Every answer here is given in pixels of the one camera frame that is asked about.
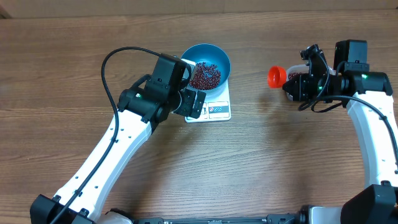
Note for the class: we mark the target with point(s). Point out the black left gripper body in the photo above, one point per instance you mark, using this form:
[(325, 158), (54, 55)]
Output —
[(175, 100)]

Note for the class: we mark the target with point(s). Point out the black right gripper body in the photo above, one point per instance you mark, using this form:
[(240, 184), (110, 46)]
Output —
[(320, 87)]

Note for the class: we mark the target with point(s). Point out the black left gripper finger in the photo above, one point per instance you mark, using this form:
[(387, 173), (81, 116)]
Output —
[(198, 105), (187, 101)]

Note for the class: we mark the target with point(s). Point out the red plastic measuring scoop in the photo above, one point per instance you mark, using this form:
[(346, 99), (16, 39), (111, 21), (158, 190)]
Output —
[(277, 76)]

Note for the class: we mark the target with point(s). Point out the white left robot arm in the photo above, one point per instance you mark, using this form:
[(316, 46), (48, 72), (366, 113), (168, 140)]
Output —
[(82, 198)]

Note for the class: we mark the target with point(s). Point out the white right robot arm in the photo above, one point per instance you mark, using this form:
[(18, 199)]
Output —
[(367, 97)]

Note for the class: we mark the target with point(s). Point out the red beans in bowl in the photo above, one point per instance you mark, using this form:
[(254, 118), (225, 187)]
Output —
[(207, 77)]

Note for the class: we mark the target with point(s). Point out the white digital kitchen scale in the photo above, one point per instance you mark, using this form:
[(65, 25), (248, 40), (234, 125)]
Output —
[(216, 107)]

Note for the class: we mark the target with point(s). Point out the teal plastic bowl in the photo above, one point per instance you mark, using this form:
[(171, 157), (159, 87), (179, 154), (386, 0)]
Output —
[(211, 54)]

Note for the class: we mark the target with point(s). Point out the clear plastic bean container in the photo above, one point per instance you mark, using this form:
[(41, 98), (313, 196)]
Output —
[(304, 69)]

